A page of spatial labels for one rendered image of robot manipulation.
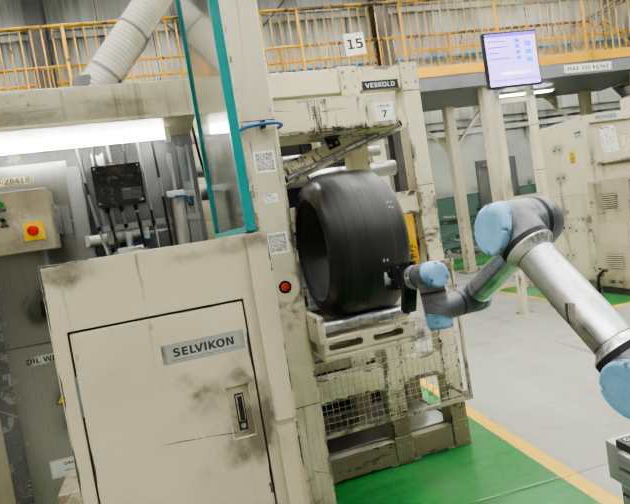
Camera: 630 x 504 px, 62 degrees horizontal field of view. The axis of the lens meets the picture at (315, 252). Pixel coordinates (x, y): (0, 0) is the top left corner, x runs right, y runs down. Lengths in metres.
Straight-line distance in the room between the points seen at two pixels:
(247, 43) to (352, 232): 0.76
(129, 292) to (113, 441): 0.26
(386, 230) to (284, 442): 0.93
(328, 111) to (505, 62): 3.83
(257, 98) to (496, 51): 4.22
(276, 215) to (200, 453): 1.03
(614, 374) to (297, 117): 1.56
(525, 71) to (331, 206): 4.43
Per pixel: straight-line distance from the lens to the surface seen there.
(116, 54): 2.22
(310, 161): 2.34
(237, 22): 1.99
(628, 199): 6.18
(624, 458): 1.40
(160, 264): 0.98
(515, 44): 6.02
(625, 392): 1.11
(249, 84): 1.93
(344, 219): 1.75
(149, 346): 0.99
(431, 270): 1.49
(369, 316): 1.90
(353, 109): 2.30
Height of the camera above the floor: 1.26
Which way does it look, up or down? 3 degrees down
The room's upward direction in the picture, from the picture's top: 9 degrees counter-clockwise
